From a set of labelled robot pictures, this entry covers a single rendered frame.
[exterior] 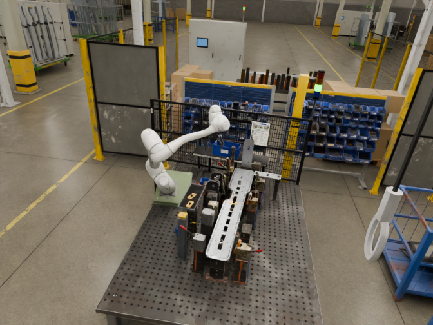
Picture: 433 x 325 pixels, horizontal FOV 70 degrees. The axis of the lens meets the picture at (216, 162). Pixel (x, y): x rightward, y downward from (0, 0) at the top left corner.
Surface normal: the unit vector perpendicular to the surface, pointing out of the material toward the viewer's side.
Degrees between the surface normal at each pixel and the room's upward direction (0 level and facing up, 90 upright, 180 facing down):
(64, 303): 0
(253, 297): 0
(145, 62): 89
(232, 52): 90
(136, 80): 91
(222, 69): 90
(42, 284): 0
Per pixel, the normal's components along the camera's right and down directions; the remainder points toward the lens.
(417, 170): -0.14, 0.46
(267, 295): 0.06, -0.87
